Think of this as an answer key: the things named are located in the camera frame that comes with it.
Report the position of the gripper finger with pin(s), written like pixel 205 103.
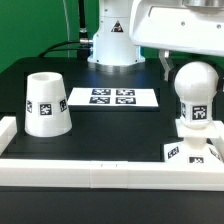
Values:
pixel 166 61

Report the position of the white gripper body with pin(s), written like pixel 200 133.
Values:
pixel 192 26

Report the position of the white lamp bulb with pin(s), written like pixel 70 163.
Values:
pixel 196 86

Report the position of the white lamp base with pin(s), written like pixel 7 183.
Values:
pixel 194 147

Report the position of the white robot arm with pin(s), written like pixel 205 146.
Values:
pixel 125 26

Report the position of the white lamp shade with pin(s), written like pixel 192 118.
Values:
pixel 47 112

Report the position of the white marker sheet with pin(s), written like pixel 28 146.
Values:
pixel 112 97

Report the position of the white left fence piece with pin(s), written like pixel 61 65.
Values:
pixel 8 130

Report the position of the white front fence rail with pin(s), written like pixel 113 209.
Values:
pixel 110 174

